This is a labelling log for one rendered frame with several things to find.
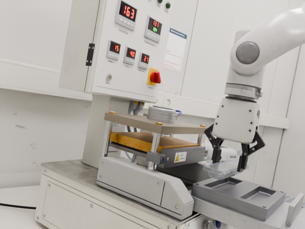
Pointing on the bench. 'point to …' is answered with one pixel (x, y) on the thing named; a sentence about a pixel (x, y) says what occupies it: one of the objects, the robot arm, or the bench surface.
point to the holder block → (240, 196)
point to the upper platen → (144, 142)
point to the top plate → (156, 121)
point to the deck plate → (81, 171)
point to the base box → (88, 207)
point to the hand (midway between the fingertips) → (228, 161)
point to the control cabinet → (115, 63)
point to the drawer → (298, 218)
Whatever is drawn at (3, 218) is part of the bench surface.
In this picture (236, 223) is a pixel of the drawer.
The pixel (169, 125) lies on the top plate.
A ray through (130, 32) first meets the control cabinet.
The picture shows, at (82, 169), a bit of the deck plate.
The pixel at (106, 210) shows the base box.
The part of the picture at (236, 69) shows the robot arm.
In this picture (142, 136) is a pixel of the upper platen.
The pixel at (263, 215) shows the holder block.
